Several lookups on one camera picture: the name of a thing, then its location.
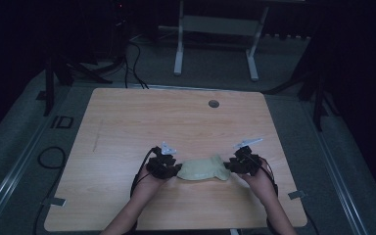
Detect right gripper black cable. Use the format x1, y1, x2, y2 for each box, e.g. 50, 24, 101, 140
248, 153, 280, 198

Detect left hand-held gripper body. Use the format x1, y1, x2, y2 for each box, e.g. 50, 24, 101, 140
145, 140, 183, 180

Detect person's right hand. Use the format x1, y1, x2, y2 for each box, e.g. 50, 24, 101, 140
240, 157, 279, 208

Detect grey tape strip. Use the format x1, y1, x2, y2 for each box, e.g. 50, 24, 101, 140
287, 190, 307, 201
41, 197, 68, 208

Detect white desk frame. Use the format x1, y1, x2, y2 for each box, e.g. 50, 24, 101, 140
172, 0, 270, 82

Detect black cable loop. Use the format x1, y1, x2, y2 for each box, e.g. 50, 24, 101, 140
32, 146, 68, 235

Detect black floor cables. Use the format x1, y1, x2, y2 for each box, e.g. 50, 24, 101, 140
122, 38, 151, 90

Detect person's left hand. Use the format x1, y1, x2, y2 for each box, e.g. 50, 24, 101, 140
132, 167, 168, 204

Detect black metal stand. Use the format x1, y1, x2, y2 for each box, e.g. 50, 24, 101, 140
263, 65, 341, 132
36, 48, 115, 118

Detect metal floor rail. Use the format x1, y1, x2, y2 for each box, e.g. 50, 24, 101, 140
306, 104, 370, 235
0, 120, 57, 230

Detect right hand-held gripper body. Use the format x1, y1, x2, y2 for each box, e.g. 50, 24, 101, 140
228, 137, 264, 177

